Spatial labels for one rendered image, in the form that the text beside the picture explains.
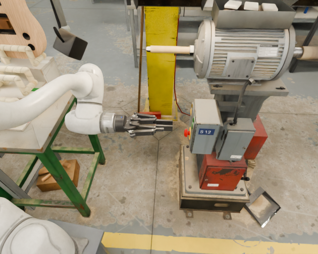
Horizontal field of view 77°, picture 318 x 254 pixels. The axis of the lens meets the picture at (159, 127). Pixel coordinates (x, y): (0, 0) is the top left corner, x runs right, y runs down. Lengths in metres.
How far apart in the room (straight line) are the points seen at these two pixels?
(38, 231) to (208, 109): 0.75
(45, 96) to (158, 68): 1.51
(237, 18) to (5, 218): 1.09
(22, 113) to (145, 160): 1.55
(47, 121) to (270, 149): 2.06
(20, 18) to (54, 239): 1.00
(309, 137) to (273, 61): 1.86
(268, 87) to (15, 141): 1.23
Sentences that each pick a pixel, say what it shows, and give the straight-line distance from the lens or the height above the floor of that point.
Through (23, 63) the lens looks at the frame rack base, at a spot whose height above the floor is 1.10.
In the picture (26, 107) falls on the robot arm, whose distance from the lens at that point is 0.63.
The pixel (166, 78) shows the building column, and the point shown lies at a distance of 2.10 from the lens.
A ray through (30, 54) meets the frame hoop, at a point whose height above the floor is 1.17.
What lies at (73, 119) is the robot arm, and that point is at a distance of 0.87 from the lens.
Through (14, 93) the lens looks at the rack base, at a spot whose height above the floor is 1.02.
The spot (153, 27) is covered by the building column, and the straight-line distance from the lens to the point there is 1.89.
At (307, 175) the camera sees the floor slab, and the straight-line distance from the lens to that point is 2.38.
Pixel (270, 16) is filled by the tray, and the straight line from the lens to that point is 0.94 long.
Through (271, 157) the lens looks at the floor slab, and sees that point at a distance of 2.33.
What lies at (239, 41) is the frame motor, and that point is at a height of 1.33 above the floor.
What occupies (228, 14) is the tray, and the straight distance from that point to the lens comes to 0.89.
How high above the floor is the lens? 1.67
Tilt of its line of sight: 46 degrees down
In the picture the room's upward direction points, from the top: straight up
